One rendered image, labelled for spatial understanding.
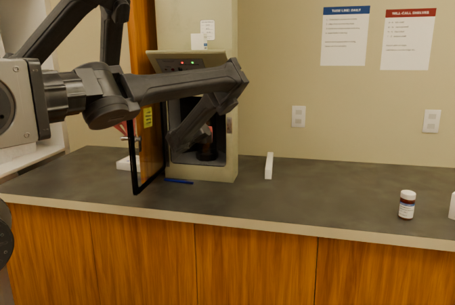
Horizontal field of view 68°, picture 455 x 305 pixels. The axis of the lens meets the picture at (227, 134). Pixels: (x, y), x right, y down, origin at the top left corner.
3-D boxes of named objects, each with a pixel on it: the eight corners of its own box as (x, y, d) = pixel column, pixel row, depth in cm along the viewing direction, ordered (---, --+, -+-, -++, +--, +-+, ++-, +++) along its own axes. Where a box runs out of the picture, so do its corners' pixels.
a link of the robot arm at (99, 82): (64, 68, 55) (76, 97, 54) (120, 66, 63) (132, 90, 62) (50, 97, 61) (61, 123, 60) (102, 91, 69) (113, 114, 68)
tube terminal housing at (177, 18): (183, 160, 180) (177, 5, 160) (244, 164, 172) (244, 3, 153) (164, 177, 156) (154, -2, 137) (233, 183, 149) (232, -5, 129)
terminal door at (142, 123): (166, 168, 153) (160, 79, 143) (135, 197, 124) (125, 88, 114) (164, 168, 153) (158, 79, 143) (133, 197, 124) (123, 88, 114)
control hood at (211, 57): (158, 74, 144) (156, 49, 142) (232, 74, 137) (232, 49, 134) (146, 76, 133) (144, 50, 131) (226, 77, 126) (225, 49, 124)
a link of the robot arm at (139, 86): (244, 49, 88) (263, 82, 87) (217, 78, 98) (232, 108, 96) (72, 62, 58) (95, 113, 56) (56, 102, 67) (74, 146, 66)
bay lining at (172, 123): (188, 146, 177) (185, 78, 168) (237, 150, 171) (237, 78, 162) (170, 162, 153) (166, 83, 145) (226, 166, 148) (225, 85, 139)
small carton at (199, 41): (195, 49, 135) (194, 34, 133) (207, 49, 133) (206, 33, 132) (191, 49, 130) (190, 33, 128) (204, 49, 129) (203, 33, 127)
